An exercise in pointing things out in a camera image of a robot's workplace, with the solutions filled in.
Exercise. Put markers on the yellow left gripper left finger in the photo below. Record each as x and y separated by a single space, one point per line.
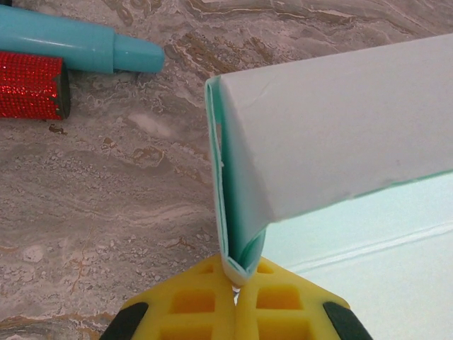
223 311

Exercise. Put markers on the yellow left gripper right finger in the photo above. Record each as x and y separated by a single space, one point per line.
247 311

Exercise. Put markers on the teal and white paper box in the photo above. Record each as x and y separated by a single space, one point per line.
336 124

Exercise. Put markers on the red glitter toy microphone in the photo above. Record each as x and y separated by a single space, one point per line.
28 85

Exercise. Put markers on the teal toy microphone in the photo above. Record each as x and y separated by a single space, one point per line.
70 39

